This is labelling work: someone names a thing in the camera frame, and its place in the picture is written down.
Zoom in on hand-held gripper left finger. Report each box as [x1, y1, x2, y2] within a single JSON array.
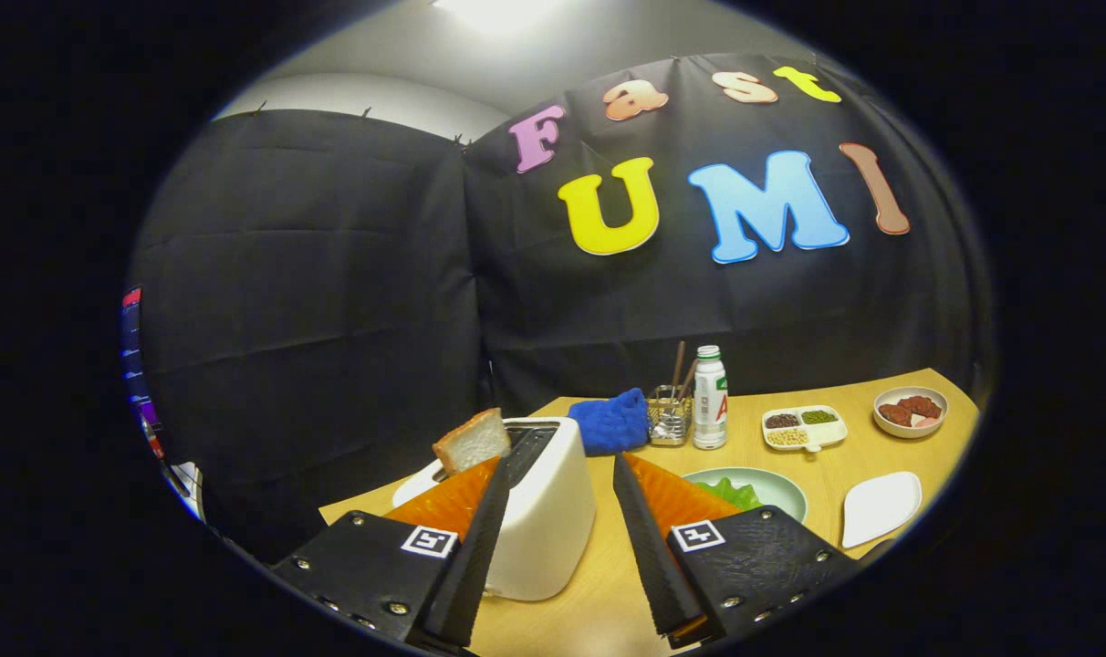
[[270, 452, 513, 653]]

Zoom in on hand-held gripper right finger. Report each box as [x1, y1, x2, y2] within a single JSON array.
[[612, 452, 860, 651]]

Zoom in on green lettuce leaf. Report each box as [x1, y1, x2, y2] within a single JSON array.
[[696, 476, 764, 512]]

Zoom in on toasted bread slice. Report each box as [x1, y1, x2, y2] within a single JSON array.
[[432, 407, 512, 477]]

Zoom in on white toaster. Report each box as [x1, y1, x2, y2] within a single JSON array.
[[391, 416, 598, 603]]

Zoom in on metal mesh utensil holder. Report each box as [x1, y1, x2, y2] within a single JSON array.
[[647, 384, 694, 447]]

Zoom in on blue cloth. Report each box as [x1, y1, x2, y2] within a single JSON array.
[[568, 388, 652, 457]]

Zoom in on light green plate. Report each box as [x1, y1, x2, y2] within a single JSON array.
[[683, 466, 809, 524]]

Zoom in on white drink bottle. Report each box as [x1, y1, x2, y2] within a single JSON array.
[[692, 345, 729, 451]]

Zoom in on brown chopsticks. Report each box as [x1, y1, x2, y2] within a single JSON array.
[[670, 340, 698, 402]]

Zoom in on white divided dish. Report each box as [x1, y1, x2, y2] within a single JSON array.
[[761, 405, 849, 454]]

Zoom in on white squarish plate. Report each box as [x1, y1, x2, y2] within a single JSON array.
[[841, 471, 923, 549]]

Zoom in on round white meat plate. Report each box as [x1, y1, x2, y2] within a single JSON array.
[[873, 386, 949, 440]]

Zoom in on black backdrop cloth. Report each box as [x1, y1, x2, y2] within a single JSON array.
[[126, 53, 996, 558]]

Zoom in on colourful clutter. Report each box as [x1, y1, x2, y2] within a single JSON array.
[[120, 286, 207, 521]]

